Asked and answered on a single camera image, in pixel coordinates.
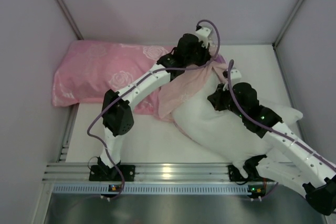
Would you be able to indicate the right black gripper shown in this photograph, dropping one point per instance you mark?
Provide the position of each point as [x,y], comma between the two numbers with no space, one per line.
[217,98]

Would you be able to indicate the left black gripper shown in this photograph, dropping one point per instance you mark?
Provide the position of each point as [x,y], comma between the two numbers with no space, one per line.
[203,54]

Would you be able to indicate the purple princess print pillowcase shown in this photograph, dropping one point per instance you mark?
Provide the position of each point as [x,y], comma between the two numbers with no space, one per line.
[183,101]

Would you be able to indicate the white pillow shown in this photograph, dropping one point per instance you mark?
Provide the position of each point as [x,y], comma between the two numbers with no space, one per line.
[221,132]

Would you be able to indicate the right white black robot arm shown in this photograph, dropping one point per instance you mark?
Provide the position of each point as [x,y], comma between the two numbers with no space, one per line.
[313,177]

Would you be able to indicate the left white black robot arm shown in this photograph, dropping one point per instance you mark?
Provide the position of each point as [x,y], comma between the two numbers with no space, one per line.
[118,106]

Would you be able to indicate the pink rose pattern pillow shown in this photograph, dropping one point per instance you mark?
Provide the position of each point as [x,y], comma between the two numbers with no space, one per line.
[90,68]

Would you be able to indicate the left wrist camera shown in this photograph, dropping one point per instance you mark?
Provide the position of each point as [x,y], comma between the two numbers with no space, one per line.
[204,33]

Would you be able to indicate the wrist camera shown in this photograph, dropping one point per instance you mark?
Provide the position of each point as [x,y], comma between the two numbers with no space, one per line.
[204,33]
[234,76]

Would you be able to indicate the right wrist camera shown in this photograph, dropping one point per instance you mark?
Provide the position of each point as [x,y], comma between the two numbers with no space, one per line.
[234,76]

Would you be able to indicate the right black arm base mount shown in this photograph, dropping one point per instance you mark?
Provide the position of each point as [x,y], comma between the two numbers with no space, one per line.
[236,176]

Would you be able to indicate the left aluminium corner post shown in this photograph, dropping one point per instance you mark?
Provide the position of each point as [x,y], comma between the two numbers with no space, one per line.
[69,18]

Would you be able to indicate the aluminium corner post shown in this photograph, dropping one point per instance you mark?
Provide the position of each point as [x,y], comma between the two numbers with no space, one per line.
[69,18]
[294,11]

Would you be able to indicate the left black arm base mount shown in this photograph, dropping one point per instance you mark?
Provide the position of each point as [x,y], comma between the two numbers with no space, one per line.
[113,172]

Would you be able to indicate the right aluminium corner post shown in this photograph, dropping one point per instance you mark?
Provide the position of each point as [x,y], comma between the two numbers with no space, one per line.
[294,11]

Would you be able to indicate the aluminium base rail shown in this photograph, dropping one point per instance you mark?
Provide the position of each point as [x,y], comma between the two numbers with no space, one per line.
[142,172]

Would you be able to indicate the slotted grey cable duct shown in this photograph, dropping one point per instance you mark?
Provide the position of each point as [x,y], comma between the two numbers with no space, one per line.
[153,189]

